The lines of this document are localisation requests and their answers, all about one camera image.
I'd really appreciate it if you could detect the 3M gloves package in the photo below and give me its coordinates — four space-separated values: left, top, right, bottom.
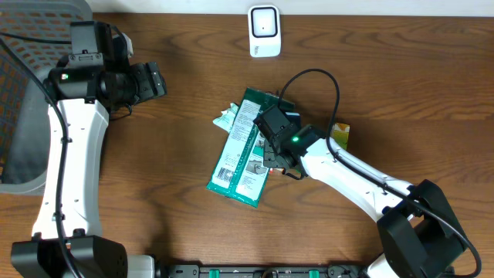
206 88 278 208

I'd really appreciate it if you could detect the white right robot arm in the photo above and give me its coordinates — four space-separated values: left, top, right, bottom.
254 105 467 277

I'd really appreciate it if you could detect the green tea carton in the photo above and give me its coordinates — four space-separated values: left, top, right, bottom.
331 123 350 150

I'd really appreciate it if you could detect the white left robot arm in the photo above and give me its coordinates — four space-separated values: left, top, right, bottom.
11 21 167 277

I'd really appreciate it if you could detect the white barcode scanner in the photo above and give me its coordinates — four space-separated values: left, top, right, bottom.
247 5 282 58

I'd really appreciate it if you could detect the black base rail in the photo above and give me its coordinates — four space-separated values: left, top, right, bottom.
154 264 368 278

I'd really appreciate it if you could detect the light green tissue pack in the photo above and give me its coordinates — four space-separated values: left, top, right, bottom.
213 103 239 133

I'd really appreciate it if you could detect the grey plastic basket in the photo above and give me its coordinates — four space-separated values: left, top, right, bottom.
1 0 93 195

